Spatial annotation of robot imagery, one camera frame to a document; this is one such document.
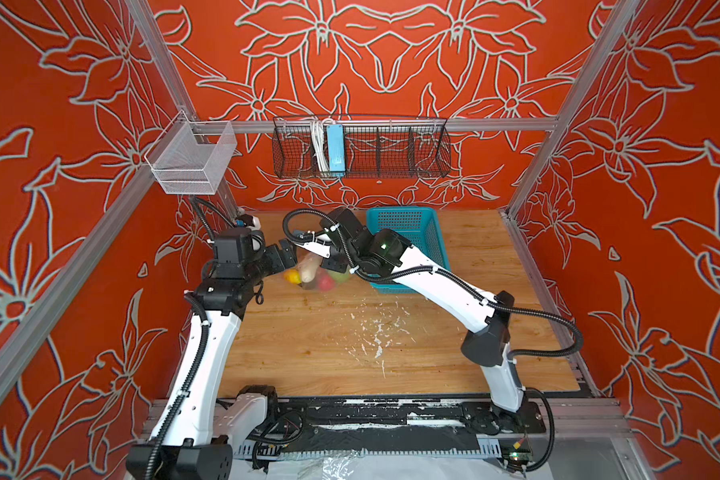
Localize green cabbage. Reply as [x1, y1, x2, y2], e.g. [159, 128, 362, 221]
[327, 270, 351, 285]

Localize orange yellow mango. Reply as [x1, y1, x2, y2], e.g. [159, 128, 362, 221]
[283, 269, 302, 285]

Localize red fruit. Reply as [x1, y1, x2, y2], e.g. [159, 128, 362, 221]
[317, 275, 336, 292]

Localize white radish with leaves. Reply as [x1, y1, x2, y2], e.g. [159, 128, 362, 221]
[297, 256, 322, 284]

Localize clear zip top bag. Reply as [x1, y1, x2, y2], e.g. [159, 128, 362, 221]
[288, 253, 329, 292]

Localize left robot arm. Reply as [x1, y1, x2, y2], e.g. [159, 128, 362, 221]
[126, 196, 304, 479]

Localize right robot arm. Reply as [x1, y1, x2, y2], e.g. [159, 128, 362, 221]
[282, 208, 583, 414]

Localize teal plastic basket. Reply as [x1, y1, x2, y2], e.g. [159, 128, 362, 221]
[365, 206, 452, 295]

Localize light blue box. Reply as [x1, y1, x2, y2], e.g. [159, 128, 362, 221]
[326, 123, 346, 177]

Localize small circuit board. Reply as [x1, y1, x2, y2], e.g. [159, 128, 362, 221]
[501, 447, 533, 474]

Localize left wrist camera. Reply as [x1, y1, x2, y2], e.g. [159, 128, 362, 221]
[235, 214, 261, 230]

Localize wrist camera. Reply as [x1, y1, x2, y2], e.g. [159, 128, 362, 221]
[293, 231, 333, 258]
[235, 214, 261, 230]

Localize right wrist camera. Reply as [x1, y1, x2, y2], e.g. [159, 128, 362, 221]
[293, 231, 333, 258]

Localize black wire wall basket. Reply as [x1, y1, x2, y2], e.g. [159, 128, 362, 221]
[272, 114, 453, 180]

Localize white wire mesh basket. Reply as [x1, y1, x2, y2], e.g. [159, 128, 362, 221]
[145, 112, 238, 195]

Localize white cable bundle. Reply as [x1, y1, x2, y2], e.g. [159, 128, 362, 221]
[310, 119, 329, 175]

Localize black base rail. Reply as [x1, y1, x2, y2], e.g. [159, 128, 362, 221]
[236, 395, 548, 460]

